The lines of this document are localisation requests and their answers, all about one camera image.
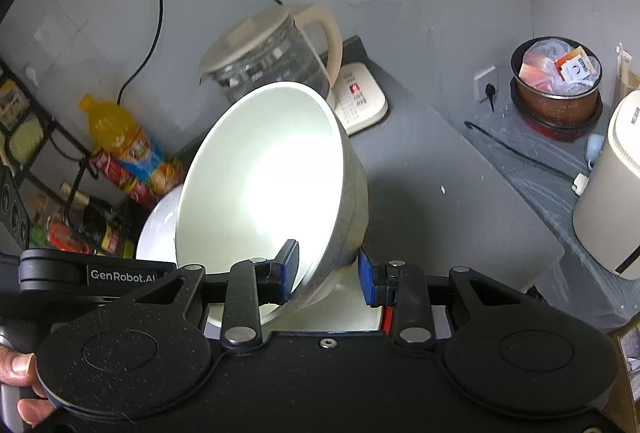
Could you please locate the orange juice bottle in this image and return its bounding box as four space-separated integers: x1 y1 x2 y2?
78 94 148 164

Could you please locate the white ceramic bowl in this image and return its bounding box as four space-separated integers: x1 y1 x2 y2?
173 82 371 329

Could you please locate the cardboard box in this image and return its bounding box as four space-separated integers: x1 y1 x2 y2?
606 322 640 433

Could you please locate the white plate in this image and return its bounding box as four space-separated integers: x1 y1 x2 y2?
135 185 187 264

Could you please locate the yellow food packet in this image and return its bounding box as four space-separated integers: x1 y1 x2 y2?
0 77 32 131

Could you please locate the white electric appliance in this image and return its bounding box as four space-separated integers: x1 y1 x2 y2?
572 90 640 277

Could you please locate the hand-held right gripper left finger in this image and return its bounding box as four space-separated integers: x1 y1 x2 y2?
131 239 301 349

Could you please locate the brown trash bin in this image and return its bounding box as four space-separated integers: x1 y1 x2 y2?
509 36 604 142

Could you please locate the colourful snack packet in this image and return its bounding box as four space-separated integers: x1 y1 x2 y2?
91 138 187 210

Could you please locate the white wall socket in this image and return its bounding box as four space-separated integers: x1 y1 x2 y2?
473 66 500 104

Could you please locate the brown paper bag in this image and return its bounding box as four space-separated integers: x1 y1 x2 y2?
614 42 640 101

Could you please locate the beige kettle base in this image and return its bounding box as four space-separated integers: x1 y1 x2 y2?
327 62 389 136

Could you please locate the dark sauce bottle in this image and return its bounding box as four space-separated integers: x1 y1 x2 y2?
59 182 123 256

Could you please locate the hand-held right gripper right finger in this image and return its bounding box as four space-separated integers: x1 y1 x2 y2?
357 248 532 348

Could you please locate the light blue cup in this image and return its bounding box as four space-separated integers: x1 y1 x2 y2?
584 134 607 172

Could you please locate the black wire rack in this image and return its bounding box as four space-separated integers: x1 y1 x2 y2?
0 58 138 260

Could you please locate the cream bowl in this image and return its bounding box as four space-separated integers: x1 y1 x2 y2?
207 260 397 333

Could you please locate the person's left hand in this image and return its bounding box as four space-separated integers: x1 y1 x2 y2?
0 345 55 428

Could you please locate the glass kettle with beige lid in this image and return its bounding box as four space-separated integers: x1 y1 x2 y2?
198 4 344 104

